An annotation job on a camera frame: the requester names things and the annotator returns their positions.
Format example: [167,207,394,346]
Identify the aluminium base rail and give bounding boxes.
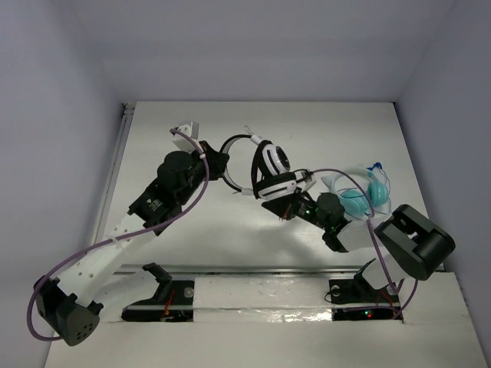
[110,262,446,325]

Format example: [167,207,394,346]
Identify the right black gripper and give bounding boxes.
[262,185,330,231]

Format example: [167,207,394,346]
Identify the white black headphones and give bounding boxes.
[219,126,302,201]

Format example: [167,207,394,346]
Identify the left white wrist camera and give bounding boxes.
[171,120,199,153]

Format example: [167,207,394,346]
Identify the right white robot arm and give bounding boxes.
[262,192,456,301]

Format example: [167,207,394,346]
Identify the teal cat-ear headphones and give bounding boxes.
[321,162,392,220]

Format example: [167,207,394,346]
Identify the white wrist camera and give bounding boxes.
[171,120,199,153]
[295,169,317,192]

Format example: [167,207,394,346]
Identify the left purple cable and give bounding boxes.
[26,128,211,341]

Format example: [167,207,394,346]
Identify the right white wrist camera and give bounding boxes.
[295,169,317,192]

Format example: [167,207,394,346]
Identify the aluminium side rail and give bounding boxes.
[91,103,136,242]

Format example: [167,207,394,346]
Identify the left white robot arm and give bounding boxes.
[26,141,229,347]

